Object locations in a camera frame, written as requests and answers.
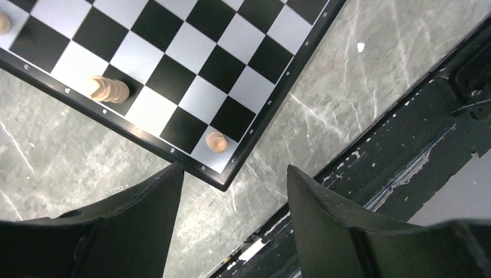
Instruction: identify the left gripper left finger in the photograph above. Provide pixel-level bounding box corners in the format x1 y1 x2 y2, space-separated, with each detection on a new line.
1 163 184 277

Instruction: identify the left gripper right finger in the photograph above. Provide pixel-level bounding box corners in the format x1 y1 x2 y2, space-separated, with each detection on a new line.
287 165 490 277

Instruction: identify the light wooden rook piece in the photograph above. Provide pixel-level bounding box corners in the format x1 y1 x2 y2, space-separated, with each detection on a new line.
206 131 228 153

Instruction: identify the light wooden bishop piece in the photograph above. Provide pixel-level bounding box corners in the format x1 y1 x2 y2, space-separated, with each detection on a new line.
88 76 130 104

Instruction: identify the black and white chessboard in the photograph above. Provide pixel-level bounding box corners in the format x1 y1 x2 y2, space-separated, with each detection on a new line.
1 1 343 191

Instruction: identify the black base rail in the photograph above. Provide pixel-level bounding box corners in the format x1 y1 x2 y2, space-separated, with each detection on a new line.
214 16 490 277

